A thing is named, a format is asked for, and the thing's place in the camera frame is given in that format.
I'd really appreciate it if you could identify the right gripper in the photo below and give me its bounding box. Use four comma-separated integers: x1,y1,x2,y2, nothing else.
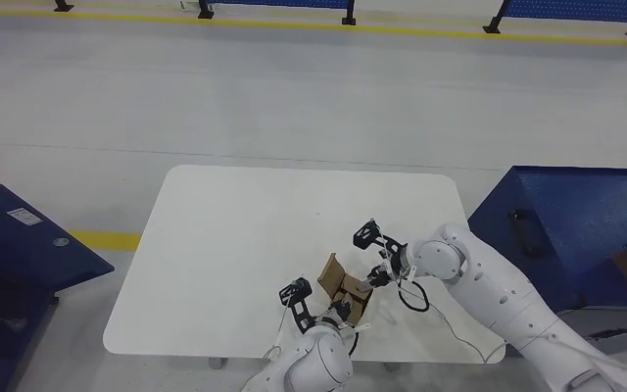
360,243,414,291

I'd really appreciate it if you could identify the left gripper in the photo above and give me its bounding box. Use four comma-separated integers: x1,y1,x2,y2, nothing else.
318,299,356,331

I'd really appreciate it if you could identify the small brown carton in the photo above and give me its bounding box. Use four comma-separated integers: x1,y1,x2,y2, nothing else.
316,252,374,327

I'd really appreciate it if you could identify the dark blue partition panel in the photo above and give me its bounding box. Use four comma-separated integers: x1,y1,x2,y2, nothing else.
0,183,116,392

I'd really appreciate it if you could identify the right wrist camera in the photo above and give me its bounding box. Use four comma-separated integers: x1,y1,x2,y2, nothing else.
353,218,408,260

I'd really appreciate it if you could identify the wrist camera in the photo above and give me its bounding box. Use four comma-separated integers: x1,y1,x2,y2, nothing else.
278,276,318,335
353,218,408,260

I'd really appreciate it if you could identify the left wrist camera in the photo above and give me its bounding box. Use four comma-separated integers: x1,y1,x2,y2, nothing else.
278,276,318,335

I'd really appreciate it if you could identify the thin white cable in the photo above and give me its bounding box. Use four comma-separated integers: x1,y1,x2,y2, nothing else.
239,293,296,392
394,281,510,366

